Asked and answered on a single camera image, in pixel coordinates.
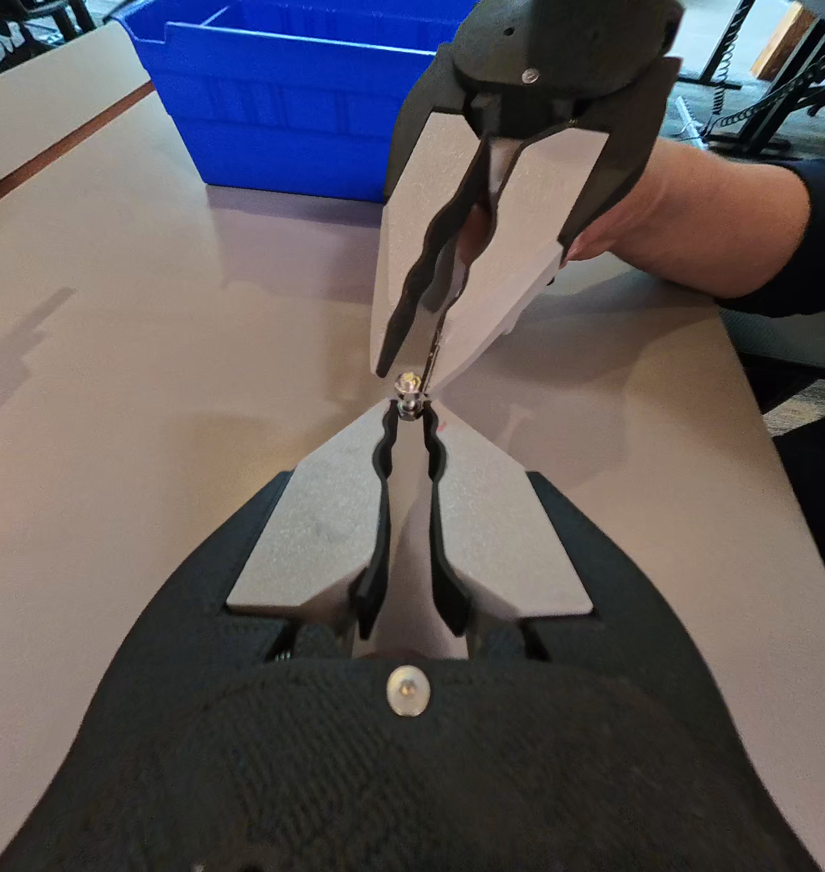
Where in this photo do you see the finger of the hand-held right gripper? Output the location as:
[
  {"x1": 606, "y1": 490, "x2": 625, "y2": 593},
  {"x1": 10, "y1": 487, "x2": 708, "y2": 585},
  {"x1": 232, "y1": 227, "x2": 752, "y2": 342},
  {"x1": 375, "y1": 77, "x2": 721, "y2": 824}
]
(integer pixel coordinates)
[
  {"x1": 419, "y1": 126, "x2": 610, "y2": 399},
  {"x1": 370, "y1": 108, "x2": 490, "y2": 379}
]

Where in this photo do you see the grey mesh office chair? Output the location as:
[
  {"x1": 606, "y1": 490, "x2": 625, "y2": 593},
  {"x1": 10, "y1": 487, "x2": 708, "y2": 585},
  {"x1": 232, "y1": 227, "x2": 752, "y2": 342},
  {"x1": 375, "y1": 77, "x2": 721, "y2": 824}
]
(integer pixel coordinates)
[{"x1": 719, "y1": 310, "x2": 825, "y2": 413}]

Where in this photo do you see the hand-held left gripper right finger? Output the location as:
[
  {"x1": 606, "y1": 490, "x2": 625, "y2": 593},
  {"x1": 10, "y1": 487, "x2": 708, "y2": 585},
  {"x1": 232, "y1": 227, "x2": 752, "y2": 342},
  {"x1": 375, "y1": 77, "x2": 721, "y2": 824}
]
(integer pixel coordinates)
[{"x1": 422, "y1": 398, "x2": 595, "y2": 641}]

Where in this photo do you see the desk with black legs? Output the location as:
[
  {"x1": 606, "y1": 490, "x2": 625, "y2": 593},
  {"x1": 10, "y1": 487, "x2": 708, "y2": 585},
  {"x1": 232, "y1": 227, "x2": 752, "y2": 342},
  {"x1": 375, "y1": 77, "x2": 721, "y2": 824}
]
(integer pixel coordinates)
[{"x1": 699, "y1": 0, "x2": 825, "y2": 154}]

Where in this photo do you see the blue plastic bin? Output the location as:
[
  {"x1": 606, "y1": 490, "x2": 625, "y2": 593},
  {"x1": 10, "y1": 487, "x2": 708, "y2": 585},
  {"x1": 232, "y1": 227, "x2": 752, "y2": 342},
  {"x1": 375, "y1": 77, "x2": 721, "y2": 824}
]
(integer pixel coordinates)
[{"x1": 116, "y1": 0, "x2": 485, "y2": 204}]

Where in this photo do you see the person's right hand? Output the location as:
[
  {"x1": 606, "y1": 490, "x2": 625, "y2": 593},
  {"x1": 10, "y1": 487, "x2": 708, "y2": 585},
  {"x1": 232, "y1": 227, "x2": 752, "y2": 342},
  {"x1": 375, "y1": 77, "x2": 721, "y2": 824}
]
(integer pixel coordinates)
[{"x1": 559, "y1": 139, "x2": 720, "y2": 290}]

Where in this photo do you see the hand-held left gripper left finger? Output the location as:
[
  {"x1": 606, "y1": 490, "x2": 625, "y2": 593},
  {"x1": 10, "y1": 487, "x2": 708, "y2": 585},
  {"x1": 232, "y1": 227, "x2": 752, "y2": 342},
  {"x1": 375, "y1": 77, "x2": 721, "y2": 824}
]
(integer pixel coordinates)
[{"x1": 225, "y1": 398, "x2": 394, "y2": 644}]

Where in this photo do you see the wooden panel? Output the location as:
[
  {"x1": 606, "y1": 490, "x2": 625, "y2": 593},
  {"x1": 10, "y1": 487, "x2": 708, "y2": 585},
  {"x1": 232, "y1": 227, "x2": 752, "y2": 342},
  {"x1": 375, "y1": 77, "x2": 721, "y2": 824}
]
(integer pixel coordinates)
[{"x1": 752, "y1": 5, "x2": 817, "y2": 79}]

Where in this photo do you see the black office chair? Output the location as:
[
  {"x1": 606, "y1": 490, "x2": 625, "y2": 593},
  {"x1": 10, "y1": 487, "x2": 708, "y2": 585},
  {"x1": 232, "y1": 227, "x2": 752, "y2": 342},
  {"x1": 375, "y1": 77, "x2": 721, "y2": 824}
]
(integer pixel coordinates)
[{"x1": 0, "y1": 0, "x2": 99, "y2": 72}]

